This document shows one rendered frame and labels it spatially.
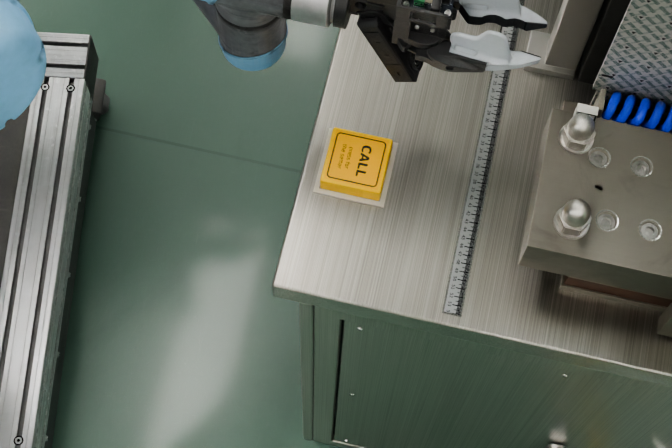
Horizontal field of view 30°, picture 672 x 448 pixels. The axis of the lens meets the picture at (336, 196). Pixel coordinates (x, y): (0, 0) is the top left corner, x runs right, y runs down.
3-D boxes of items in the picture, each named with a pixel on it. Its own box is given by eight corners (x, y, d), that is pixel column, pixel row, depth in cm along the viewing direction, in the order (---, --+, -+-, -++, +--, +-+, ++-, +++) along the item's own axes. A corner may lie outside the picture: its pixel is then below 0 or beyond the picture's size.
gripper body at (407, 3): (454, 21, 121) (333, -4, 122) (445, 65, 129) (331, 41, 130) (469, -43, 124) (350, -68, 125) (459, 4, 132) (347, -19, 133)
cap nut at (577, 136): (561, 119, 132) (569, 100, 128) (595, 126, 132) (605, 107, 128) (556, 150, 131) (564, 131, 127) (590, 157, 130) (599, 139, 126)
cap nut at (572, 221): (556, 202, 128) (564, 185, 124) (591, 210, 128) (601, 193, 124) (550, 235, 127) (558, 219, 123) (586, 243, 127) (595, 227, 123)
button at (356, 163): (333, 134, 145) (333, 125, 143) (392, 147, 145) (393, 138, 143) (319, 188, 143) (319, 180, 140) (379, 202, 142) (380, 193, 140)
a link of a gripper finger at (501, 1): (555, 1, 124) (462, -5, 125) (544, 33, 130) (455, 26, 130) (555, -25, 126) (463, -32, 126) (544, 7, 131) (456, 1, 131)
